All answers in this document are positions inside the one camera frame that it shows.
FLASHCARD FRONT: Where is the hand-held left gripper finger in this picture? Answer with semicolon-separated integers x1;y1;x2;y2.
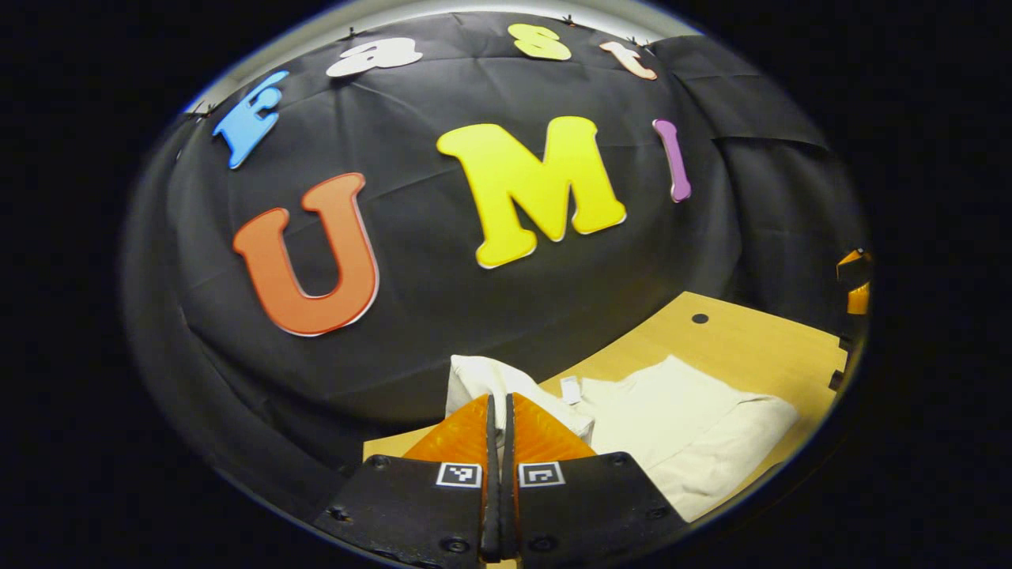
314;394;501;567
503;393;688;564

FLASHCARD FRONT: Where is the white long-sleeved garment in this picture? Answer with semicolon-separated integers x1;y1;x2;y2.
445;354;800;523

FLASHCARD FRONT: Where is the black backdrop cloth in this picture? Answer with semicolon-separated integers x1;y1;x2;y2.
119;9;870;507

